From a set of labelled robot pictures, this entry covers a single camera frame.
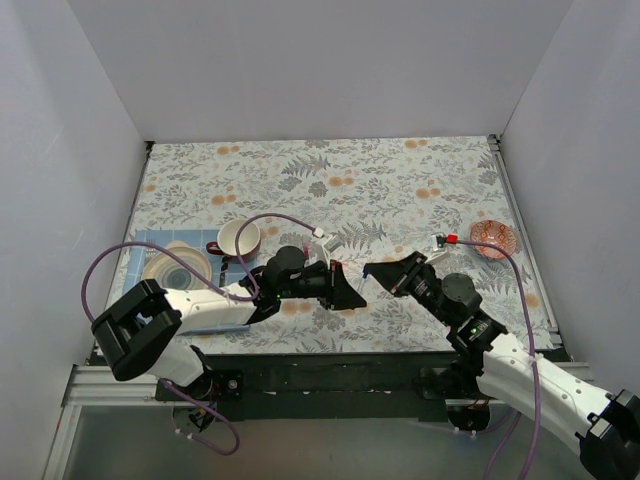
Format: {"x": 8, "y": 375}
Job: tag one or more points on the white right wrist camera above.
{"x": 438, "y": 248}

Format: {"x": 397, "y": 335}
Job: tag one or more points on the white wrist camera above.
{"x": 322, "y": 248}
{"x": 438, "y": 248}

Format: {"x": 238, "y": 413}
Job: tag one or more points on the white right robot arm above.
{"x": 601, "y": 427}

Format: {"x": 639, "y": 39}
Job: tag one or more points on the silver fork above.
{"x": 149, "y": 249}

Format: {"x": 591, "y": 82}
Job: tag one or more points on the red patterned bowl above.
{"x": 495, "y": 233}

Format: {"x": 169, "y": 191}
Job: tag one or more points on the black handled knife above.
{"x": 223, "y": 271}

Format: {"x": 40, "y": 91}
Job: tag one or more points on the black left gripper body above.
{"x": 333, "y": 284}

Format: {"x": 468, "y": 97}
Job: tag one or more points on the brown white mug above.
{"x": 235, "y": 238}

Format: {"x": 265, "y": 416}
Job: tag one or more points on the cream ceramic plate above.
{"x": 169, "y": 274}

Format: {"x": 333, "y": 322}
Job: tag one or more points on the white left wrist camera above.
{"x": 322, "y": 248}

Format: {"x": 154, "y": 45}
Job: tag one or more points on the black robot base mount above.
{"x": 338, "y": 386}

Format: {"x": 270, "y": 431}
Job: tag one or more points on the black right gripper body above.
{"x": 405, "y": 273}

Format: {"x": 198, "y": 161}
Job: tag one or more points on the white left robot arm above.
{"x": 137, "y": 334}

